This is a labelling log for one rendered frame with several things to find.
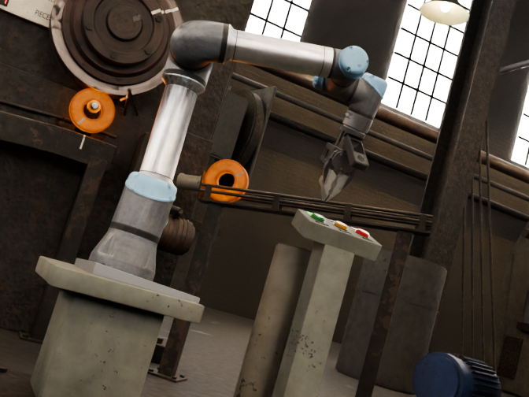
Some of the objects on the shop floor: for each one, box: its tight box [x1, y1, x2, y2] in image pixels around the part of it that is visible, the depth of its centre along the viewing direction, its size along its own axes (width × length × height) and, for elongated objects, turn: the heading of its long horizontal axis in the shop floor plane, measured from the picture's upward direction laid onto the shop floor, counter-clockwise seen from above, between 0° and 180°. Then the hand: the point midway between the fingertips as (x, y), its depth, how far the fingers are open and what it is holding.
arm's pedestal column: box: [0, 288, 165, 397], centre depth 147 cm, size 40×40×26 cm
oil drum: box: [335, 249, 447, 395], centre depth 463 cm, size 59×59×89 cm
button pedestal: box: [272, 209, 382, 397], centre depth 183 cm, size 16×24×62 cm, turn 175°
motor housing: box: [156, 214, 195, 255], centre depth 225 cm, size 13×22×54 cm, turn 175°
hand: (327, 197), depth 184 cm, fingers closed
